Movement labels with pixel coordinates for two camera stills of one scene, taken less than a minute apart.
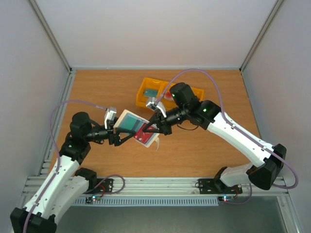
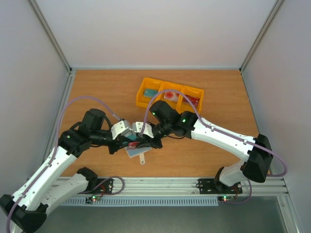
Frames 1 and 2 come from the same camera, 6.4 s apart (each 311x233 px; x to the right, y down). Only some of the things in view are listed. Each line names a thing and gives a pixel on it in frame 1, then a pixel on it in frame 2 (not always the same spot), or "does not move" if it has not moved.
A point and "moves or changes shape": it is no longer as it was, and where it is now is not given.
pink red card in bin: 168,95 does not move
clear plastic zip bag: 130,120 moves or changes shape
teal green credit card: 130,122 moves or changes shape
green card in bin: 150,92 does not move
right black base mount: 215,186 does not move
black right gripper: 162,123 -> 150,140
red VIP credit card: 143,137 moves or changes shape
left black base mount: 103,185 does not move
